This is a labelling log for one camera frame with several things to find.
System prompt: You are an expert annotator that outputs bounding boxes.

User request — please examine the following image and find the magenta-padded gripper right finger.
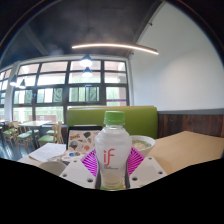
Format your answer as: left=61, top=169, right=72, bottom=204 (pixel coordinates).
left=125, top=147, right=168, bottom=189

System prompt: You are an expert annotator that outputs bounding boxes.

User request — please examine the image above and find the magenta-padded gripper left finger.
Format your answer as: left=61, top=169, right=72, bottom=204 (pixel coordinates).
left=59, top=148, right=100, bottom=190

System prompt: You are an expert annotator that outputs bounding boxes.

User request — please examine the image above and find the clear green-capped drink bottle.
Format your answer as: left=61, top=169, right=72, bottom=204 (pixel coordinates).
left=94, top=110, right=133, bottom=191

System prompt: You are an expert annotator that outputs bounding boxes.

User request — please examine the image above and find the white ceramic bowl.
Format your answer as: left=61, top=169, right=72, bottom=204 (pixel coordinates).
left=130, top=134, right=156, bottom=157

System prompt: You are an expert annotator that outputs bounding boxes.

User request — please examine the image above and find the white paper sheet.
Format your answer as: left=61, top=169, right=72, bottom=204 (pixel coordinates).
left=28, top=142, right=67, bottom=163

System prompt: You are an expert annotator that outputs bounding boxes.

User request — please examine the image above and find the green upholstered bench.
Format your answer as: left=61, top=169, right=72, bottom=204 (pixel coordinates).
left=65, top=105, right=159, bottom=140

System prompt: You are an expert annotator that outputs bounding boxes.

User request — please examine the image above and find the group of green-seated wooden chairs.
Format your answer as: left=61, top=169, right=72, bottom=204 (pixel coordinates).
left=0, top=120, right=64, bottom=151

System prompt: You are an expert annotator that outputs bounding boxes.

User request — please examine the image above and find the wooden dining table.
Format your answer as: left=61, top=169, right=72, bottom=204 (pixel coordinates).
left=18, top=120, right=52, bottom=135

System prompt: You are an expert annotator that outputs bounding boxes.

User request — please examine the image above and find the large black-framed window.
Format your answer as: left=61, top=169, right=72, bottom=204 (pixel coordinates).
left=0, top=59, right=129, bottom=123

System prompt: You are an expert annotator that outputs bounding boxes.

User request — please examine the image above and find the large black pendant lamp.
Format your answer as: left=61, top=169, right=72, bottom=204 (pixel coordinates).
left=81, top=66, right=94, bottom=78
left=78, top=54, right=94, bottom=68

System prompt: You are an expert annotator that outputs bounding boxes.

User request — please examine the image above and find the long linear ceiling light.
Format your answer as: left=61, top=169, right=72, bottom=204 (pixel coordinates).
left=71, top=42, right=160, bottom=56

